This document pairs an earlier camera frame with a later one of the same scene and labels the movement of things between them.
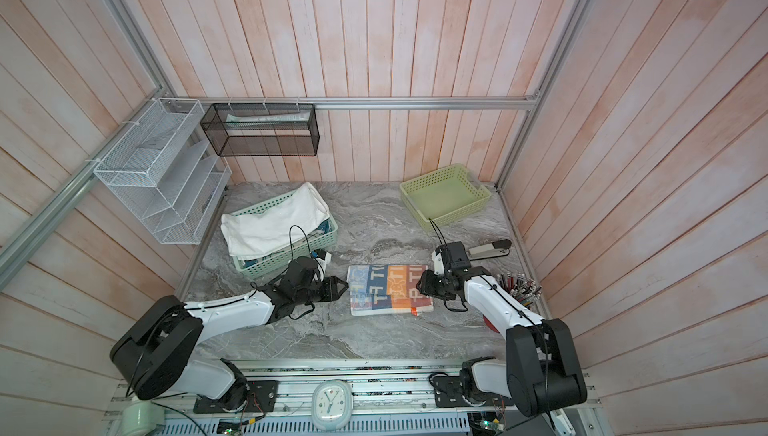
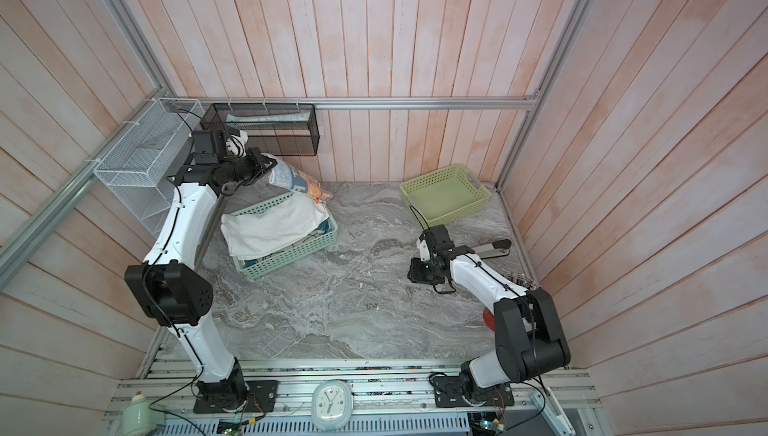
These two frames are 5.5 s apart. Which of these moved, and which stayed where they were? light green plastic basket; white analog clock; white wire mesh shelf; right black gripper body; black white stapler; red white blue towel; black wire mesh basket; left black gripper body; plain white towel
Moved: left black gripper body; red white blue towel; right black gripper body
Stayed: white wire mesh shelf; black white stapler; plain white towel; white analog clock; light green plastic basket; black wire mesh basket
